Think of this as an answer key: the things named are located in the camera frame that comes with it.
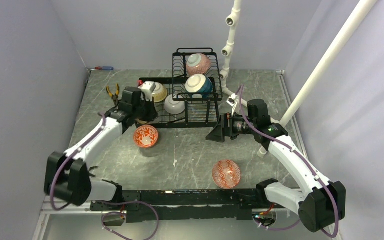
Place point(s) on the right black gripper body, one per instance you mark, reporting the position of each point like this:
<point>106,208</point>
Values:
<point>240,126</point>

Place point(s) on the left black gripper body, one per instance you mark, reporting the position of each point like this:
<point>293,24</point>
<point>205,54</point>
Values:
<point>145,110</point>

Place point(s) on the yellow sun pattern bowl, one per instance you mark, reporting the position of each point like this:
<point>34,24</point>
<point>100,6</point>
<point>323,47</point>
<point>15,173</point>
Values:
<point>160,92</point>

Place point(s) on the orange zigzag bowl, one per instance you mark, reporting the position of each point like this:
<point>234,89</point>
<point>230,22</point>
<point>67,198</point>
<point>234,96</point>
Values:
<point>145,136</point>

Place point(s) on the black wire dish rack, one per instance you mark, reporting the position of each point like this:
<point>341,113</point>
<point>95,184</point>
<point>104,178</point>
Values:
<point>200,112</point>

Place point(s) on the teal white bowl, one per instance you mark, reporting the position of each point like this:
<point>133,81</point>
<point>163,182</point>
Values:
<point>199,86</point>

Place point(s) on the pink floral bowl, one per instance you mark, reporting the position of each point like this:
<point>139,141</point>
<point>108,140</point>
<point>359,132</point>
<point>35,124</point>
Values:
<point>197,63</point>

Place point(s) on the brown glazed bowl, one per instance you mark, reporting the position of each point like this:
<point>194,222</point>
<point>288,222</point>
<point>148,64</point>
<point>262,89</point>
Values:
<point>143,122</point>

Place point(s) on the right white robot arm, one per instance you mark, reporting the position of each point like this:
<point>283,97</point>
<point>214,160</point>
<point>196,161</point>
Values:
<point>319,203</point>

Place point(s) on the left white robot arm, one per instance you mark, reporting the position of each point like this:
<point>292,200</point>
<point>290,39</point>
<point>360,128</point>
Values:
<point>67,177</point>

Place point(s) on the red geometric pattern bowl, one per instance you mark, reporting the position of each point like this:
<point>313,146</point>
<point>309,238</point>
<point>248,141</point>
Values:
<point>226,174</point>

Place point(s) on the red blue screwdriver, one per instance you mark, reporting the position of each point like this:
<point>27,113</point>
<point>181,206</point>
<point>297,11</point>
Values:
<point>104,68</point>

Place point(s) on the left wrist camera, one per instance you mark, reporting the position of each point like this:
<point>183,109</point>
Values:
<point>147,88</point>

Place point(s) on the yellow handled pliers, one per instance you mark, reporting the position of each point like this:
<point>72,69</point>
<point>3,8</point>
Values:
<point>114,95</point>

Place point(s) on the black handled pliers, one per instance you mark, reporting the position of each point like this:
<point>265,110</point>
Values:
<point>90,171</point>

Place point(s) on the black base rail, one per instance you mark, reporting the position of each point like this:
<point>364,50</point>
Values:
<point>148,205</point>

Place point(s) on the white pvc pipe frame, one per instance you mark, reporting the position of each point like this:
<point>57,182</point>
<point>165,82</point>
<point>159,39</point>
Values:
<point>294,35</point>

